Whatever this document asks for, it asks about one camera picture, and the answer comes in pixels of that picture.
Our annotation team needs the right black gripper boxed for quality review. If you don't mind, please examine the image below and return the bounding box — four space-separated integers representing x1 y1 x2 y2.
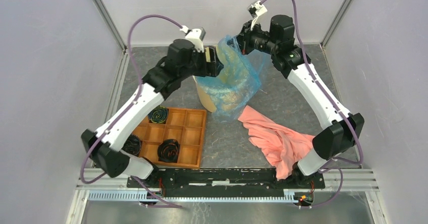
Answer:
227 20 278 56

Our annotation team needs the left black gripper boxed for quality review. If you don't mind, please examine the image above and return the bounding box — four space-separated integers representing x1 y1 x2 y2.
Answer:
179 46 224 81

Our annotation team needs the yellow plastic trash bin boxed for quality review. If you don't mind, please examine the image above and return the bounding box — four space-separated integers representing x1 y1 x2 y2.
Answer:
194 45 252 116

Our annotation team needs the blue plastic trash bag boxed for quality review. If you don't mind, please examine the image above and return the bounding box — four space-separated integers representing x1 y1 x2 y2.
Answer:
194 35 272 122

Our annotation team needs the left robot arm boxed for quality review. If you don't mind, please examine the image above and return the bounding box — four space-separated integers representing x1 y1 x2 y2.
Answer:
81 39 224 188

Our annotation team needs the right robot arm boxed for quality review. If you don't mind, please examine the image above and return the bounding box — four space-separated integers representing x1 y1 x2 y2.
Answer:
236 15 364 188

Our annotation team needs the wooden compartment tray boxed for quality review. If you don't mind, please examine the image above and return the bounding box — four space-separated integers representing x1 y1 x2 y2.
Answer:
132 107 207 169

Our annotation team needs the dark coiled roll with yellow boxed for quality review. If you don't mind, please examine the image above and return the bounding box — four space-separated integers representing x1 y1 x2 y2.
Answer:
148 105 169 124

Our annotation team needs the black coiled roll bottom centre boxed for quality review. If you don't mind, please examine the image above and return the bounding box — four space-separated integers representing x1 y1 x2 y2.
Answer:
157 139 180 163

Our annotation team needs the black coiled roll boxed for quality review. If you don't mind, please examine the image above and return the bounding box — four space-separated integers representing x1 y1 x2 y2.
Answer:
157 139 180 163
122 134 142 156

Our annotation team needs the pink cloth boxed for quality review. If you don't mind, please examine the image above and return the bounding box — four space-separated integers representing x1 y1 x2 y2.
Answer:
238 105 314 180

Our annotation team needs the black coiled roll bottom left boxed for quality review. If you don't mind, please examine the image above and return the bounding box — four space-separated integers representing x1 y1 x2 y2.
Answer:
122 134 142 156

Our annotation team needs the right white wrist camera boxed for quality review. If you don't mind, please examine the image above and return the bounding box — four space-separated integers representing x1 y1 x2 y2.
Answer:
247 1 268 31

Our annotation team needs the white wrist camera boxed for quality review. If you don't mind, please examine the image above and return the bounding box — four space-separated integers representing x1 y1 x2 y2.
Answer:
180 25 206 52
247 1 268 31

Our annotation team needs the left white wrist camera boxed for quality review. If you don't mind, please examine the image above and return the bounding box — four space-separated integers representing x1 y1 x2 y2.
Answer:
180 25 206 52

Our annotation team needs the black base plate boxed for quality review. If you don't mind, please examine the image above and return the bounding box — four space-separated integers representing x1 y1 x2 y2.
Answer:
127 168 326 198

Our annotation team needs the slotted cable duct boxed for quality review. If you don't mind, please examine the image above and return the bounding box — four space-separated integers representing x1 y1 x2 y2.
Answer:
87 191 296 203

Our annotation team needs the aluminium frame rail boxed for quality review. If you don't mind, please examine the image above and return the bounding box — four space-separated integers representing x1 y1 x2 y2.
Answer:
77 168 379 192

